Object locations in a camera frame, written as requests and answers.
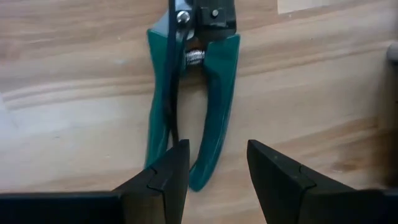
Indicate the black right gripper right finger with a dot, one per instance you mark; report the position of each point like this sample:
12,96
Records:
280,186

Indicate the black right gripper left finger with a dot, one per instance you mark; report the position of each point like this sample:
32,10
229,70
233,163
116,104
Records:
168,186

